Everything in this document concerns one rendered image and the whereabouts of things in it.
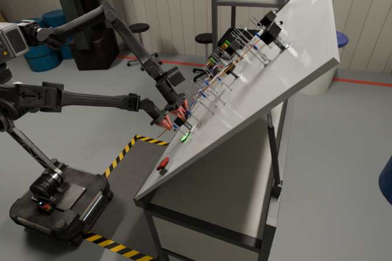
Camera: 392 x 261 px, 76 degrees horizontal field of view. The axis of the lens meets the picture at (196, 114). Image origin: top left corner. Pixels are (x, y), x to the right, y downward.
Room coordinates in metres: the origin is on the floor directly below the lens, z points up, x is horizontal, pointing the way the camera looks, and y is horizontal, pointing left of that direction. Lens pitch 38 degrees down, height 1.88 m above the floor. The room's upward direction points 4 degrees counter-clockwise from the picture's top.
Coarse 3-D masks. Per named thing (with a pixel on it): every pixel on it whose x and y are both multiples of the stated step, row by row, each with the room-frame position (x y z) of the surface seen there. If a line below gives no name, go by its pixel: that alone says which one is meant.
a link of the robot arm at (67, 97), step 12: (48, 84) 0.80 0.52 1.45; (60, 84) 0.82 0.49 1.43; (60, 96) 0.80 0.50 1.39; (72, 96) 0.82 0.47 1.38; (84, 96) 0.85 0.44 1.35; (96, 96) 0.89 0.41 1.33; (108, 96) 0.94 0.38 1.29; (120, 96) 0.98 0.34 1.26; (132, 96) 1.01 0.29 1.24; (48, 108) 0.75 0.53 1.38; (60, 108) 0.78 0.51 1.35; (120, 108) 0.95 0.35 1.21; (132, 108) 0.98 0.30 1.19
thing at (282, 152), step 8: (288, 104) 1.18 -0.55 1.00; (288, 112) 1.10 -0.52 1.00; (288, 120) 1.03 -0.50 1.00; (288, 128) 0.97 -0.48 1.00; (288, 136) 0.91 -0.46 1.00; (280, 144) 0.85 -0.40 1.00; (280, 152) 0.80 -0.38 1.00; (280, 160) 0.76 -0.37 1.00; (280, 168) 0.71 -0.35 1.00; (280, 176) 0.67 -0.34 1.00; (272, 184) 0.63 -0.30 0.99; (272, 192) 0.59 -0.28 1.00; (280, 192) 0.58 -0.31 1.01; (272, 200) 0.56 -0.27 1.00; (272, 208) 0.52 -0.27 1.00; (272, 216) 0.49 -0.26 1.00; (272, 224) 0.46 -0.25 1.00; (264, 232) 0.46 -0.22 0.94; (272, 232) 0.45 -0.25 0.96; (264, 240) 0.46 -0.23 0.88; (272, 240) 0.45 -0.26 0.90; (264, 248) 0.46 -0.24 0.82
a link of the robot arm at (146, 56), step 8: (112, 16) 1.22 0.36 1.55; (112, 24) 1.22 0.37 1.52; (120, 24) 1.21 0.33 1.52; (120, 32) 1.18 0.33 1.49; (128, 32) 1.17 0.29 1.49; (128, 40) 1.14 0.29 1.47; (136, 40) 1.12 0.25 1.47; (136, 48) 1.09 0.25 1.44; (144, 48) 1.09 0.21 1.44; (136, 56) 1.06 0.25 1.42; (144, 56) 1.05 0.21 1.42; (144, 64) 1.01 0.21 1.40; (152, 64) 1.00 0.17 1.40; (160, 72) 0.97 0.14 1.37
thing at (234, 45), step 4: (240, 40) 1.43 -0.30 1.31; (232, 44) 1.35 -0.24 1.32; (236, 44) 1.36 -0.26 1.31; (228, 48) 1.34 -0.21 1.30; (232, 48) 1.32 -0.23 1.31; (236, 48) 1.34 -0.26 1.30; (228, 52) 1.34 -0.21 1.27; (232, 52) 1.33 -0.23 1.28; (236, 52) 1.36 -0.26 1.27; (240, 52) 1.35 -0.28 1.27; (240, 56) 1.35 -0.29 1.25; (244, 56) 1.32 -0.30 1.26; (240, 60) 1.33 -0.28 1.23
